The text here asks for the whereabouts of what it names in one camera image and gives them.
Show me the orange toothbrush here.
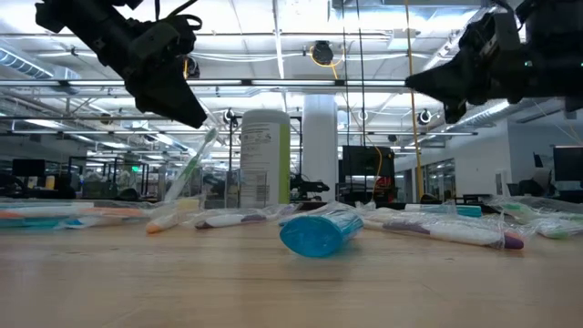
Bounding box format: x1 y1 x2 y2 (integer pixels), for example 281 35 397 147
0 200 151 220
144 196 204 236

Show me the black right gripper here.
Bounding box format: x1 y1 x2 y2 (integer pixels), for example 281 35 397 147
404 9 552 125

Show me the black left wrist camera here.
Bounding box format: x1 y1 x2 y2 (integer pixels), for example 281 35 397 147
172 13 204 58

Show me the white round column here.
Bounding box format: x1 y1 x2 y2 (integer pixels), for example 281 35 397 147
302 93 341 204

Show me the purple toothbrush in clear wrapper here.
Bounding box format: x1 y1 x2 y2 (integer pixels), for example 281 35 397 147
362 207 537 251
193 202 302 231

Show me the black equipment rack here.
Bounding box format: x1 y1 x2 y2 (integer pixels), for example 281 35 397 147
340 144 396 205

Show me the black computer monitor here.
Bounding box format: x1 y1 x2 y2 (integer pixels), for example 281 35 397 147
552 144 583 183
11 158 47 179

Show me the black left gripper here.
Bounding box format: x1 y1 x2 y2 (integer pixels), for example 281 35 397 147
97 17 209 129

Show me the green toothbrush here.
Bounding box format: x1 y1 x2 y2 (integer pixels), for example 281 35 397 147
530 217 583 241
162 127 220 204
485 195 583 225

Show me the clear plastic cup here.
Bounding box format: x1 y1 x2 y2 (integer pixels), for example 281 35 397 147
158 167 241 211

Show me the blue toothbrush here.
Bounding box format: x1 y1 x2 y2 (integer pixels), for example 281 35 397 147
0 214 99 231
403 202 485 219

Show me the long ceiling light strip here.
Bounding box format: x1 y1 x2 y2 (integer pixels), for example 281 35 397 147
0 77 411 88

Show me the blue toothpaste tube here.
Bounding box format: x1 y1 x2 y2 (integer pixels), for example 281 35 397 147
278 210 365 259

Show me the silver ceiling air duct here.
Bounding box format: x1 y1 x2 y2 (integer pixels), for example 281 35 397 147
455 97 547 128
0 45 56 81

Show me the yellow hanging cable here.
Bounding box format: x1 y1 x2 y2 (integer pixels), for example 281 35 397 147
403 0 425 202

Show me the white canister with green label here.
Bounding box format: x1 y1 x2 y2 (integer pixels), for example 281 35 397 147
240 108 292 209

